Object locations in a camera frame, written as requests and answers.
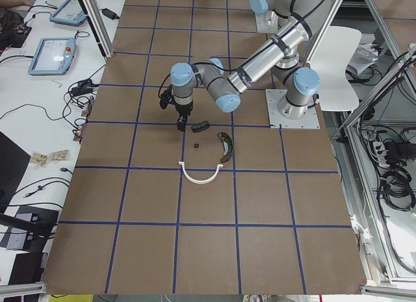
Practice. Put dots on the white plastic chair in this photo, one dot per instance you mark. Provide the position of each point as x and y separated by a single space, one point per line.
330 60

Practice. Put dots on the aluminium frame post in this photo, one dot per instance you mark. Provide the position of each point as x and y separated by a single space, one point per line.
100 34

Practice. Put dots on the bag of small parts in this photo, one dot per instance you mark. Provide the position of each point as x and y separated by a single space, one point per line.
38 158
61 155

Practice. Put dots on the olive green brake shoe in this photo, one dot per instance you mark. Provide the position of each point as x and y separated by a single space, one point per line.
228 146

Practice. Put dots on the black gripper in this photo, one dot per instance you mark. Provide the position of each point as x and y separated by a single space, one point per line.
183 110

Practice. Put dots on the blue teach pendant near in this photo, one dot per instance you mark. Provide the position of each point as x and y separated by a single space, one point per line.
53 56

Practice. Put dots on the blue teach pendant far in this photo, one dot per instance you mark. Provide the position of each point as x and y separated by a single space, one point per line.
69 13

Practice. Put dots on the black power adapter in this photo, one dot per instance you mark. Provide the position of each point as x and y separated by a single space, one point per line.
109 14

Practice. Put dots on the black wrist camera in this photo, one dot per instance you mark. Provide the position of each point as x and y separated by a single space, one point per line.
165 99

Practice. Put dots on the blue teach pendant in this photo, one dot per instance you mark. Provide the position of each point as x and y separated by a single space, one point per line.
69 13
53 56

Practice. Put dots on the white curved plastic bracket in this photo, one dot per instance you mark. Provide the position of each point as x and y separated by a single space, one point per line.
200 177

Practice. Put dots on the black brake pad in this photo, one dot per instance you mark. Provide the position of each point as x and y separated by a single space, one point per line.
199 127

